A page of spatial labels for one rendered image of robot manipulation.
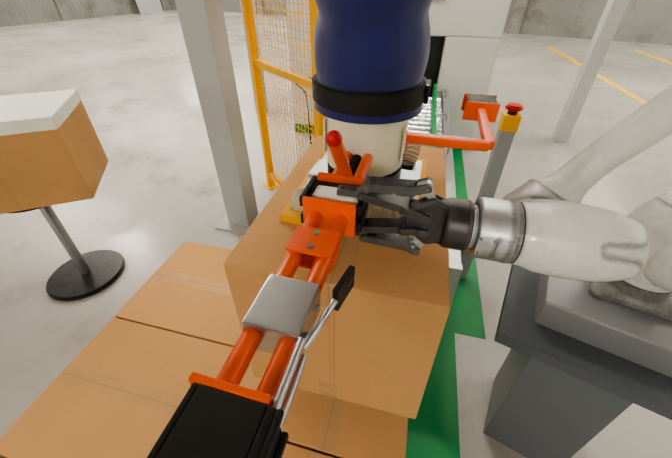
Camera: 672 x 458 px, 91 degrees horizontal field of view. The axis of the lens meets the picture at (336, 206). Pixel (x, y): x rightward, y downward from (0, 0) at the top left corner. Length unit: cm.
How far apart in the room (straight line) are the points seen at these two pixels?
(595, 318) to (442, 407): 87
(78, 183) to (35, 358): 87
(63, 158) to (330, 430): 152
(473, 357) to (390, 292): 131
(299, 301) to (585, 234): 36
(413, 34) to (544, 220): 35
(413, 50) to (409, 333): 48
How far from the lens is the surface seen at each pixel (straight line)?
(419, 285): 59
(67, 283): 249
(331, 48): 61
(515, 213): 50
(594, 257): 52
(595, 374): 104
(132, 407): 118
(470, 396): 175
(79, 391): 128
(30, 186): 196
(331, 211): 49
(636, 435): 199
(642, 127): 67
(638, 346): 107
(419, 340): 65
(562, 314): 102
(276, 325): 35
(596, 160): 69
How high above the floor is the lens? 150
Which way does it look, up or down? 36 degrees down
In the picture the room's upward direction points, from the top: straight up
